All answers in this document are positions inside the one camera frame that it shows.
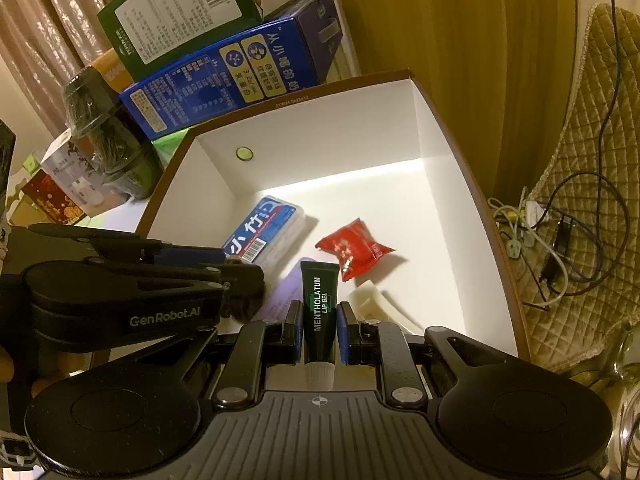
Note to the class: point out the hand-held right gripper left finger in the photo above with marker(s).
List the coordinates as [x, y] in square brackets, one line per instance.
[296, 327]

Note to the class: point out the quilted olive cushion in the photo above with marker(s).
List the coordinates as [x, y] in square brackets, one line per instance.
[575, 125]

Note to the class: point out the red snack packet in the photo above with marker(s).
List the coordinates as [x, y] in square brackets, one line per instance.
[350, 245]

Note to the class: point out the dark green lip gel tube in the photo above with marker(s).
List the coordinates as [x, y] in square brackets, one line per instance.
[320, 300]

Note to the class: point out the white appliance picture box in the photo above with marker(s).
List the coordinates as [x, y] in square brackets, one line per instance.
[70, 170]

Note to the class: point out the black power adapter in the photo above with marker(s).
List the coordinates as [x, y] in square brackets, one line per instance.
[562, 237]

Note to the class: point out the orange box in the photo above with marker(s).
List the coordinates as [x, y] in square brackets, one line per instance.
[112, 67]

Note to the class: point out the clear blue label floss box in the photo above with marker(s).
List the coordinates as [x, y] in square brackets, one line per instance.
[265, 230]

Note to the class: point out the green white-label box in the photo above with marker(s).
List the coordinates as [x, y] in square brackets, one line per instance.
[175, 15]

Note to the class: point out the white plastic holder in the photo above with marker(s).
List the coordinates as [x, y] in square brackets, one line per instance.
[367, 305]

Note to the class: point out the dark glass jar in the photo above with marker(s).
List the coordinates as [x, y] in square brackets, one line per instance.
[115, 150]

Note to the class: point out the blue printed box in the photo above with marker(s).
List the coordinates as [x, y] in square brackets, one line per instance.
[210, 80]

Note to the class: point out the red gold-print box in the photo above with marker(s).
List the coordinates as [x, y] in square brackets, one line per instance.
[50, 205]

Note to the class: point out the tan box with cream hanger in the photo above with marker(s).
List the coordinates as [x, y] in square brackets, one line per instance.
[20, 205]

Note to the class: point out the large brown white-lined box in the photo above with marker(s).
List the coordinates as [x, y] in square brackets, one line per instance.
[350, 135]

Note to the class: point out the shiny green packet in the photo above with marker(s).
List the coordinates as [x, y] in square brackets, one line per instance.
[167, 147]

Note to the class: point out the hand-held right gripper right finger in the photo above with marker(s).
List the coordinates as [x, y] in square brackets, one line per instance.
[343, 332]

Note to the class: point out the beige curtain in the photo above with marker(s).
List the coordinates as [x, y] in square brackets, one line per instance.
[60, 25]

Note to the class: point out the white power strip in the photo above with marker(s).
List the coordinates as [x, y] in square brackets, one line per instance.
[532, 210]

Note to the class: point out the mustard curtain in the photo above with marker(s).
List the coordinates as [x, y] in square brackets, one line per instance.
[450, 35]

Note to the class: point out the person's left hand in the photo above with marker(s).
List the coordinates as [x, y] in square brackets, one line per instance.
[72, 364]

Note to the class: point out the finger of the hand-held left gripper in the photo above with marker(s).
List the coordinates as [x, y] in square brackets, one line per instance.
[190, 255]
[165, 275]

